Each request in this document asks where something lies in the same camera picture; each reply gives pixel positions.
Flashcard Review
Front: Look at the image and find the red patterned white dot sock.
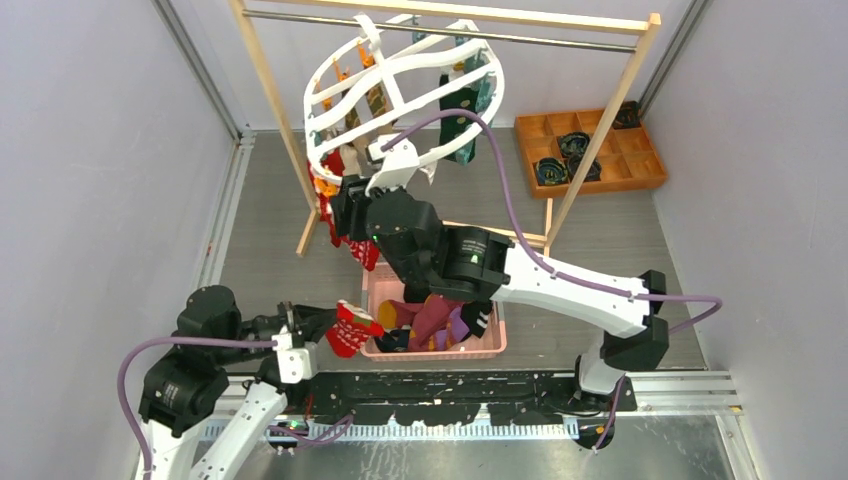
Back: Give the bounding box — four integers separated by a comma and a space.
324, 300, 385, 358

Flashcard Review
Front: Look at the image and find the navy santa sock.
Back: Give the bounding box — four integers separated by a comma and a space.
374, 329, 412, 353

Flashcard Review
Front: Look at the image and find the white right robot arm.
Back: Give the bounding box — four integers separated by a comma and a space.
330, 176, 669, 411

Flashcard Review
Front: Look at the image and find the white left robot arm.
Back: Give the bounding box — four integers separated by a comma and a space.
117, 285, 336, 479

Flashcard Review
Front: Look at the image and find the white oval clip hanger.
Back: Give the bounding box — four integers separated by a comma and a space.
303, 13, 505, 183

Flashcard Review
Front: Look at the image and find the striped beige maroon sock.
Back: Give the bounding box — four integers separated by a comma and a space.
313, 41, 393, 176

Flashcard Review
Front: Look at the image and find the pink perforated plastic basket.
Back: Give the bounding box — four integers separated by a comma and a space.
361, 263, 507, 364

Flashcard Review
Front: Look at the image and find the green sock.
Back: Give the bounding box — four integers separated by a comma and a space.
438, 53, 495, 165

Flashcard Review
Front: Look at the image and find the metal hanging rod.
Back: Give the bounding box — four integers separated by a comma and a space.
242, 9, 636, 54

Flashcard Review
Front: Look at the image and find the rolled dark sock in tray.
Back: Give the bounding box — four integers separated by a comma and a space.
556, 131, 591, 159

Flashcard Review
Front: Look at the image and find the orange wooden divided tray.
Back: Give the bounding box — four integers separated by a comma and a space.
515, 109, 669, 201

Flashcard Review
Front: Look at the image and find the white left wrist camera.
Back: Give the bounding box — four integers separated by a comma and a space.
271, 332, 319, 384

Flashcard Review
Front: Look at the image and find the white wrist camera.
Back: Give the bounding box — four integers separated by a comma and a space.
271, 332, 319, 384
365, 135, 437, 198

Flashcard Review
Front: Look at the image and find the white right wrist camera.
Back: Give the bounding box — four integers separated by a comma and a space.
365, 135, 437, 198

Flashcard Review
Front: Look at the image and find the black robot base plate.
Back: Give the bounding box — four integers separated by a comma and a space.
284, 370, 637, 426

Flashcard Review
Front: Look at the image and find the wooden clothes rack frame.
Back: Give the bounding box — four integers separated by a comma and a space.
228, 0, 662, 260

